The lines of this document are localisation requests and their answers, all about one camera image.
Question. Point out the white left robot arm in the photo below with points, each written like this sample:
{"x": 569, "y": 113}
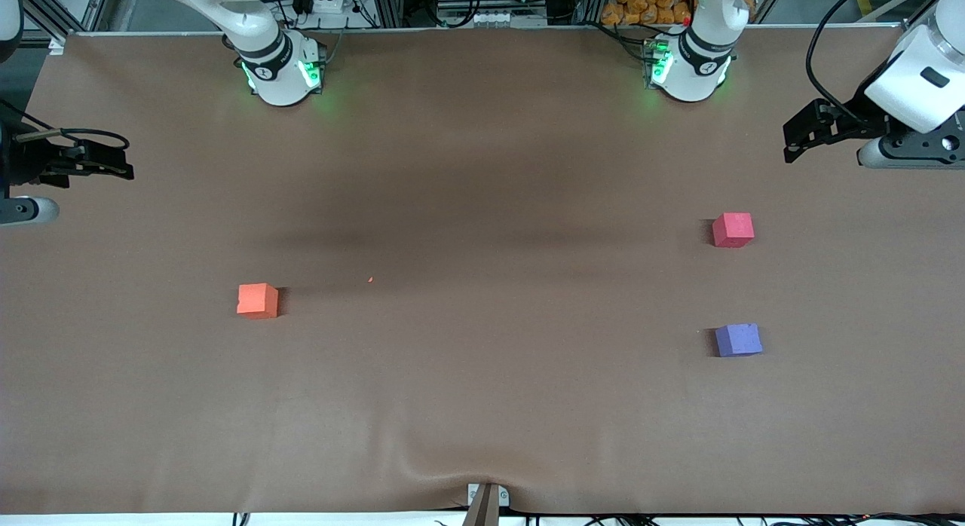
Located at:
{"x": 697, "y": 66}

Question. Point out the orange foam block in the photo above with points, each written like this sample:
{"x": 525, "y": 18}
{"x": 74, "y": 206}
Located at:
{"x": 256, "y": 301}

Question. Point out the white corner clamp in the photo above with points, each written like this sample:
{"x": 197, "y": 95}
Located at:
{"x": 58, "y": 45}

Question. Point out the brown mounting pole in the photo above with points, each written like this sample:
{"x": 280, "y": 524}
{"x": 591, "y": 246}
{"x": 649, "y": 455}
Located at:
{"x": 482, "y": 511}

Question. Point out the brown table cloth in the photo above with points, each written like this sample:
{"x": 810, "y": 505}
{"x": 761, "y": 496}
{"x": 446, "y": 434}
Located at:
{"x": 482, "y": 172}

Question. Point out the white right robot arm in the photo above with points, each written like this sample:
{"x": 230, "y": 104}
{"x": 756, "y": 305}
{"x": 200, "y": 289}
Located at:
{"x": 275, "y": 74}

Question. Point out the white power strip with plugs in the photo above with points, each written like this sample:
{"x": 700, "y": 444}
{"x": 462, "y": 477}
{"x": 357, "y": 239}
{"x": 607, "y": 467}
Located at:
{"x": 326, "y": 2}

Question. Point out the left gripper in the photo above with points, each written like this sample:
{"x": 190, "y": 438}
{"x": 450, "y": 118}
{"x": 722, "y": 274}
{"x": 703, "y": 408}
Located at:
{"x": 853, "y": 119}

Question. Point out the pile of orange objects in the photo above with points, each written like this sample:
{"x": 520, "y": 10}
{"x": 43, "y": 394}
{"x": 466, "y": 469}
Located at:
{"x": 648, "y": 2}

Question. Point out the aluminium frame profile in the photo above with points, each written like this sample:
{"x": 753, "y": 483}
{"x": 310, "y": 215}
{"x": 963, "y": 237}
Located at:
{"x": 64, "y": 6}
{"x": 386, "y": 4}
{"x": 597, "y": 2}

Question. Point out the long white power strip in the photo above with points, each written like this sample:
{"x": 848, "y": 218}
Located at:
{"x": 471, "y": 18}

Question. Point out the pink foam block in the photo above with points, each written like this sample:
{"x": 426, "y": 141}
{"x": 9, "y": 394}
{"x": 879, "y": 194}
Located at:
{"x": 733, "y": 230}

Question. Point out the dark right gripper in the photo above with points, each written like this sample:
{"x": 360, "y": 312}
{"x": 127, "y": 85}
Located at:
{"x": 24, "y": 163}

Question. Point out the purple foam block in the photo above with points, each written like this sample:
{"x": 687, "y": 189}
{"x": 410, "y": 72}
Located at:
{"x": 739, "y": 340}

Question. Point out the silver metal bracket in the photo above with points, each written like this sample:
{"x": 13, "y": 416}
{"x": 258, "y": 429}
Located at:
{"x": 503, "y": 496}

